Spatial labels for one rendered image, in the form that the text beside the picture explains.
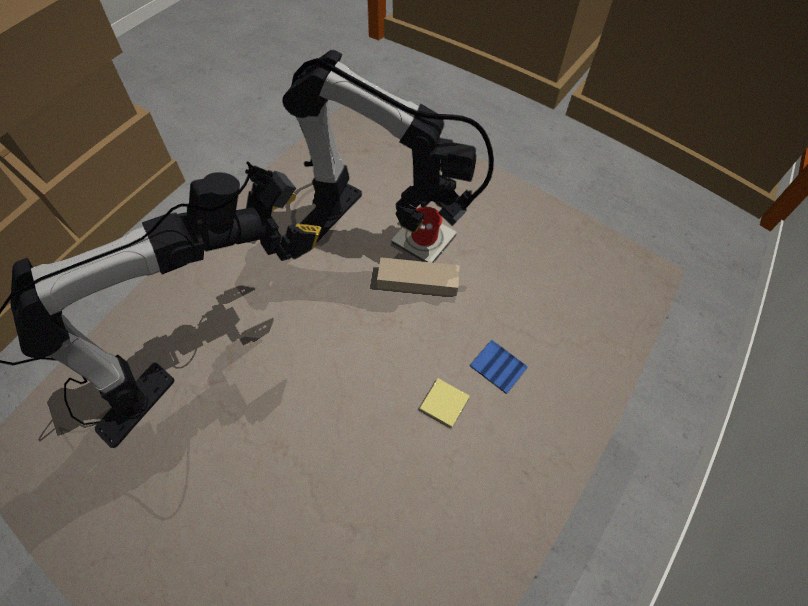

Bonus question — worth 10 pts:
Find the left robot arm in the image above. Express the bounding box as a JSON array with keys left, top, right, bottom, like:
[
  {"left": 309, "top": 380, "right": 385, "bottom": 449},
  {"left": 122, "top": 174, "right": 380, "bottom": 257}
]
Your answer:
[{"left": 282, "top": 50, "right": 476, "bottom": 243}]

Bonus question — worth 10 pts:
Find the yellow sticky-note pad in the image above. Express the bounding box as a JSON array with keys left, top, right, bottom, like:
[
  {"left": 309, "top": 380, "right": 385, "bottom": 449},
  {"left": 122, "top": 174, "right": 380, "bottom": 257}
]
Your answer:
[{"left": 420, "top": 378, "right": 470, "bottom": 428}]

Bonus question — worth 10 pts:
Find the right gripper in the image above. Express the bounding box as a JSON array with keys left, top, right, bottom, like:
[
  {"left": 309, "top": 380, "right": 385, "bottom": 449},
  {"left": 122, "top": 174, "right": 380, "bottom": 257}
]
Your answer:
[{"left": 235, "top": 183, "right": 321, "bottom": 261}]

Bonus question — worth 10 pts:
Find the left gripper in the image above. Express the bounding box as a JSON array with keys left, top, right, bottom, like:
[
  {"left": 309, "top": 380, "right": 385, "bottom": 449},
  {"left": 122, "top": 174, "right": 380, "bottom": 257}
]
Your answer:
[{"left": 396, "top": 171, "right": 456, "bottom": 233}]

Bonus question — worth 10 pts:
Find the tan rectangular block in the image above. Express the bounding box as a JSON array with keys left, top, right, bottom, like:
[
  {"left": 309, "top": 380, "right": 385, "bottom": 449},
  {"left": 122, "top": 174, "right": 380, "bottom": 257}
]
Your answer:
[{"left": 377, "top": 258, "right": 460, "bottom": 296}]

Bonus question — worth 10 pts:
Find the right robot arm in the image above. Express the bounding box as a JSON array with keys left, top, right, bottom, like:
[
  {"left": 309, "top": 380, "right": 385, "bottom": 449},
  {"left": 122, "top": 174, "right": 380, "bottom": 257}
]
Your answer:
[{"left": 11, "top": 166, "right": 296, "bottom": 448}]

